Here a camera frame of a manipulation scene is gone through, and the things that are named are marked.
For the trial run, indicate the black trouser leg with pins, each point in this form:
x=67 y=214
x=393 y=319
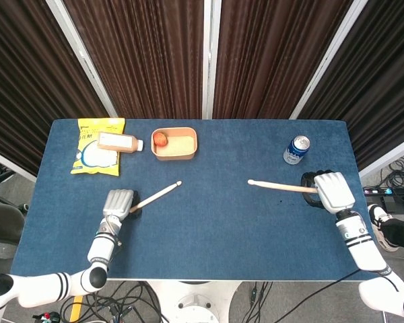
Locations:
x=402 y=233

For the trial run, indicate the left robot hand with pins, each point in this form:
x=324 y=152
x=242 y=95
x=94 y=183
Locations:
x=118 y=203

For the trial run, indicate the yellow floor tape strip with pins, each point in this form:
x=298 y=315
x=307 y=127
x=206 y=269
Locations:
x=75 y=306

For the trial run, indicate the white table pedestal base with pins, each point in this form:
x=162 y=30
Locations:
x=193 y=303

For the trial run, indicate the brown drink bottle white cap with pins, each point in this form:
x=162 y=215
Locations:
x=114 y=141

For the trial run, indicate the brown pleated curtain panel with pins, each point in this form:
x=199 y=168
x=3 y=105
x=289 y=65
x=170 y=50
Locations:
x=272 y=57
x=377 y=77
x=27 y=84
x=144 y=57

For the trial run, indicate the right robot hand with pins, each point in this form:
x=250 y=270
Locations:
x=333 y=191

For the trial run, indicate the black foot pedal box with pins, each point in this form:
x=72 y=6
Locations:
x=402 y=203

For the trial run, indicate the white partition frame post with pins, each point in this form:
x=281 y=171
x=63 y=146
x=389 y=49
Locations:
x=387 y=156
x=328 y=60
x=82 y=59
x=10 y=165
x=210 y=57

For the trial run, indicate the orange rectangular food box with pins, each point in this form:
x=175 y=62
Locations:
x=180 y=144

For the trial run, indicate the red orange fruit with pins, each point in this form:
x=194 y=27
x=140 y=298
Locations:
x=160 y=139

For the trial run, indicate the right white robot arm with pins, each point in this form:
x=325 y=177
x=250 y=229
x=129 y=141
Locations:
x=363 y=245

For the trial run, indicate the yellow snack bag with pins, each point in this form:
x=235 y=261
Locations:
x=87 y=161

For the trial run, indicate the black office chair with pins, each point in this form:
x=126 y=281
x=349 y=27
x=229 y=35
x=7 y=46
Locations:
x=3 y=222

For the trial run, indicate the power strip with lit switches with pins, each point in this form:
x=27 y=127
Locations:
x=390 y=191

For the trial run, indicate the blue drink can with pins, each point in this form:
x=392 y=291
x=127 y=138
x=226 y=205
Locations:
x=296 y=151

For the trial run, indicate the blue felt table cloth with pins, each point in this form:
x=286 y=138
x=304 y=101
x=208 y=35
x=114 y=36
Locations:
x=202 y=242

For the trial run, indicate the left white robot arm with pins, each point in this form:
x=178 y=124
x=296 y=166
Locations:
x=101 y=250

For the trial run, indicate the black and white sneaker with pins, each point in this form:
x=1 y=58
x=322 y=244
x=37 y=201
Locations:
x=378 y=222

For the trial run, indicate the wooden drumstick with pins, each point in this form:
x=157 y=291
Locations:
x=276 y=185
x=158 y=195

